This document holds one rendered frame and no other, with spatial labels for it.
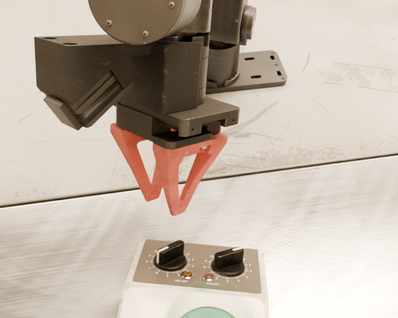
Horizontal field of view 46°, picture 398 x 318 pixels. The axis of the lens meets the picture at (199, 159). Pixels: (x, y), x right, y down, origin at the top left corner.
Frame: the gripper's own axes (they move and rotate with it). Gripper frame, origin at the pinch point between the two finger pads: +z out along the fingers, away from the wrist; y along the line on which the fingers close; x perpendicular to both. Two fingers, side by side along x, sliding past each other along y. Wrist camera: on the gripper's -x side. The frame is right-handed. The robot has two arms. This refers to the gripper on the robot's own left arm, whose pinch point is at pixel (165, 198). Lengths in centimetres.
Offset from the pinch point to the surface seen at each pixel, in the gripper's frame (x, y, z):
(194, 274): 1.6, 2.9, 7.2
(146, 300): -4.7, 3.4, 6.6
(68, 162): 2.6, -21.0, 4.2
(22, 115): 1.8, -31.2, 0.6
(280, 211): 17.1, 1.4, 6.2
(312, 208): 20.0, 3.7, 5.8
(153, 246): 1.7, -3.2, 7.2
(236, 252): 5.3, 4.6, 5.4
